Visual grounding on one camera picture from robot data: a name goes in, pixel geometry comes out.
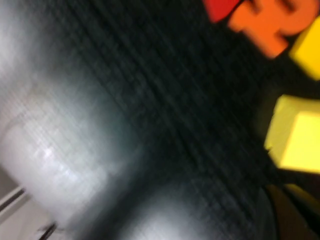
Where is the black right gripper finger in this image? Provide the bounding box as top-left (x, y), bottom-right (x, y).
top-left (264, 184), bottom-right (320, 240)

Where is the yellow pentagon piece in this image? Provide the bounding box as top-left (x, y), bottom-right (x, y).
top-left (288, 16), bottom-right (320, 81)

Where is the yellow wooden cube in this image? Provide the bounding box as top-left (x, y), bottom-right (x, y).
top-left (263, 94), bottom-right (320, 175)

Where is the red number seven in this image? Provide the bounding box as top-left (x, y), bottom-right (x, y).
top-left (202, 0), bottom-right (245, 25)

